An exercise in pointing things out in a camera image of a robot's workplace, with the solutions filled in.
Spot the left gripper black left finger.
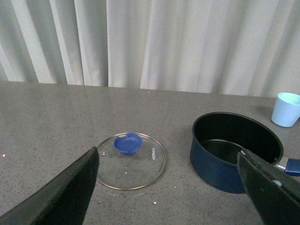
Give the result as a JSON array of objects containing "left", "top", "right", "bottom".
[{"left": 0, "top": 147, "right": 99, "bottom": 225}]

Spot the glass lid blue knob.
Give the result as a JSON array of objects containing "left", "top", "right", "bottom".
[{"left": 97, "top": 133, "right": 167, "bottom": 190}]

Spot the white curtain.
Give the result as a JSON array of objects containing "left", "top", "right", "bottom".
[{"left": 0, "top": 0, "right": 300, "bottom": 97}]

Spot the dark blue saucepan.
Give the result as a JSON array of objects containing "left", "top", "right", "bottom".
[{"left": 190, "top": 112, "right": 300, "bottom": 194}]

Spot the light blue cup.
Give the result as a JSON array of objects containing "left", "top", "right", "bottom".
[{"left": 271, "top": 92, "right": 300, "bottom": 128}]

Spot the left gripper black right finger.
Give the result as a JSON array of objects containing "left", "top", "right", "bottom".
[{"left": 237, "top": 150, "right": 300, "bottom": 225}]

